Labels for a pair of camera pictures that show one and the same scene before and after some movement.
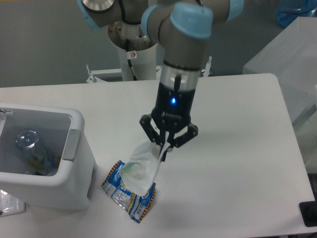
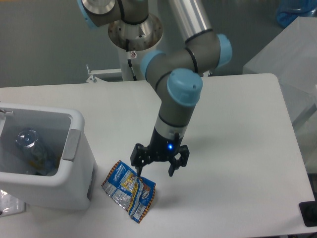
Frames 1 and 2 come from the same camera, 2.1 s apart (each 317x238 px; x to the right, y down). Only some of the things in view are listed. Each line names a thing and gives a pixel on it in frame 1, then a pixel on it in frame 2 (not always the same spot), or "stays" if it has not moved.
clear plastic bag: (10, 205) stays
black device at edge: (308, 210) stays
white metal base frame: (92, 74) stays
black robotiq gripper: (174, 106) to (161, 149)
